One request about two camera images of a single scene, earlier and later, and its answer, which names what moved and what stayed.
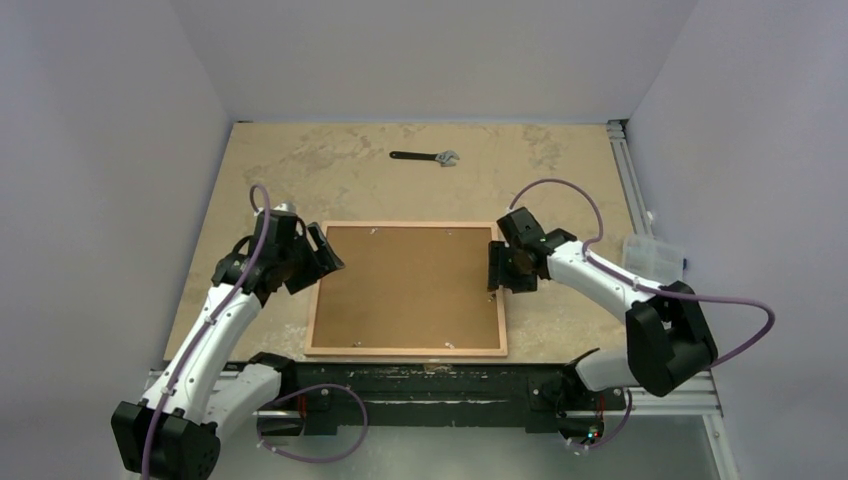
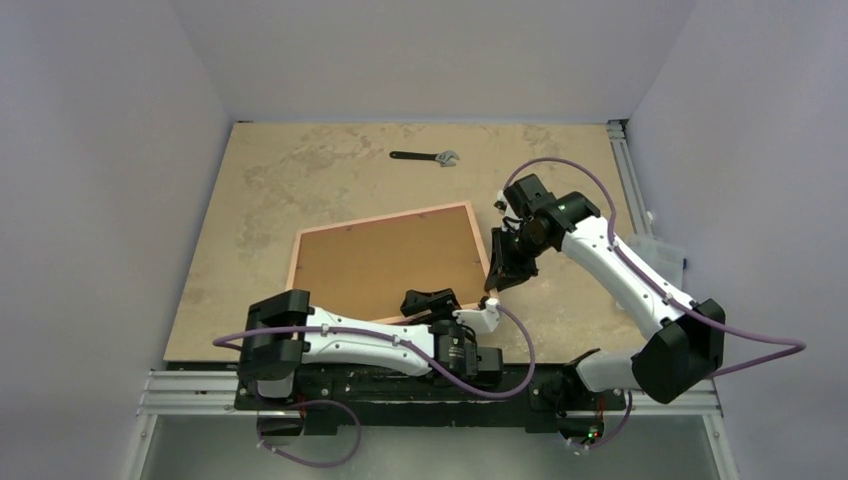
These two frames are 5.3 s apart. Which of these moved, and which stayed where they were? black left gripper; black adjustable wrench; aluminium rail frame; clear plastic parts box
Moved: black left gripper
Stayed: black adjustable wrench; aluminium rail frame; clear plastic parts box
